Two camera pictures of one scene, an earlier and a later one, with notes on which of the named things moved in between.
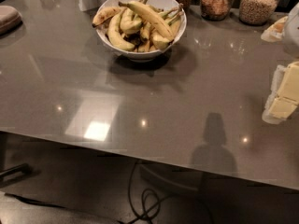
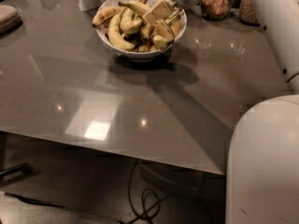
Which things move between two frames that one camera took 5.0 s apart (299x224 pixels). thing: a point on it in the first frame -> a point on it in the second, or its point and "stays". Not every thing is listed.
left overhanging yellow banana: x=105 y=14 stays
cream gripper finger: x=282 y=108 -> x=163 y=29
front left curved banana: x=111 y=30 stays
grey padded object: x=9 y=19 stays
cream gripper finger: x=289 y=87 -> x=159 y=12
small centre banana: x=146 y=30 stays
